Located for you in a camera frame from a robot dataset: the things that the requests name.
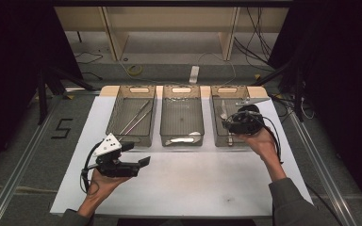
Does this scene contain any aluminium floor rail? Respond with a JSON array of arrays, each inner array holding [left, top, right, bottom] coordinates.
[[0, 93, 62, 226], [286, 109, 359, 226]]

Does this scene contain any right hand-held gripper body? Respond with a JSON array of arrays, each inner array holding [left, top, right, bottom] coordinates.
[[222, 97, 272, 137]]

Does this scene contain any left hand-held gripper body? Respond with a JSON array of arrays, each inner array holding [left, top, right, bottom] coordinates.
[[89, 132, 140, 178]]

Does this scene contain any bundle of black cables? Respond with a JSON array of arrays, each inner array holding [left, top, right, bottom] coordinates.
[[233, 8, 273, 65]]

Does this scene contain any hand-held gripper cable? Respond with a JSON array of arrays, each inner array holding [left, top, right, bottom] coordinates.
[[79, 142, 101, 193], [261, 115, 285, 165]]

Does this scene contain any yellow tape roll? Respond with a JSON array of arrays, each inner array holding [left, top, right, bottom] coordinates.
[[127, 64, 143, 76]]

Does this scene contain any person's right hand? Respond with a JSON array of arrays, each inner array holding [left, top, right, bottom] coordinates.
[[236, 126, 279, 165]]

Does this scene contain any black stand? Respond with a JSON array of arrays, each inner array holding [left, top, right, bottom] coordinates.
[[37, 66, 98, 126], [250, 59, 306, 122]]

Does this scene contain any white cable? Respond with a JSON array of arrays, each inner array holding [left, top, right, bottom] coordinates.
[[118, 51, 238, 87]]

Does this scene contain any person's sleeve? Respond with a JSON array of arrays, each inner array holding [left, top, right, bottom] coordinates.
[[268, 177, 329, 226], [56, 208, 91, 226]]

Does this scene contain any person's left hand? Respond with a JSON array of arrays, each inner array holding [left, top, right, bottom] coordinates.
[[87, 169, 130, 202]]

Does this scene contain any thin black floor cable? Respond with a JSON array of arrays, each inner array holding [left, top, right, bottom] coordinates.
[[74, 51, 105, 66]]

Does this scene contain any white power strip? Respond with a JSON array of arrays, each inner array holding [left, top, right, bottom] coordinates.
[[189, 65, 201, 85]]

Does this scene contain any smoky clear plastic bin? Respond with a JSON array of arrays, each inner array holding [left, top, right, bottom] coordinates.
[[210, 85, 256, 148], [159, 84, 206, 148], [106, 85, 157, 148]]

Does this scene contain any right hand-held gripper cable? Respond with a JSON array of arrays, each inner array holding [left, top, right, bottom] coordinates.
[[261, 115, 285, 165]]

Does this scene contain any left hand-held gripper cable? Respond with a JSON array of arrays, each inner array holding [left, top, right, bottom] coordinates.
[[79, 142, 101, 193]]

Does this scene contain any metal fork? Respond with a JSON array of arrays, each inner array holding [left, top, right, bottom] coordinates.
[[216, 105, 234, 147]]

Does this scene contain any person's left sleeve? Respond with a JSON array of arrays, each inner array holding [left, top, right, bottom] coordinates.
[[56, 208, 91, 226]]

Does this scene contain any metal chopstick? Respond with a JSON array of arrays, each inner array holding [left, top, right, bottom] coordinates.
[[119, 99, 152, 136], [126, 108, 154, 136]]

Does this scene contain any person's right sleeve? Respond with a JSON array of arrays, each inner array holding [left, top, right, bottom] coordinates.
[[268, 177, 329, 226]]

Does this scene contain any light wooden shelf unit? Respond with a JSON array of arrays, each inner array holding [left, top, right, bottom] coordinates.
[[55, 7, 289, 62]]

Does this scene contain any black curtain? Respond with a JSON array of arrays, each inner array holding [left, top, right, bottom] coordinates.
[[0, 0, 85, 172], [267, 0, 362, 219]]

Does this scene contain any white spoon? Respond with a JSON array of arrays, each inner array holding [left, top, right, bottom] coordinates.
[[164, 131, 203, 146]]

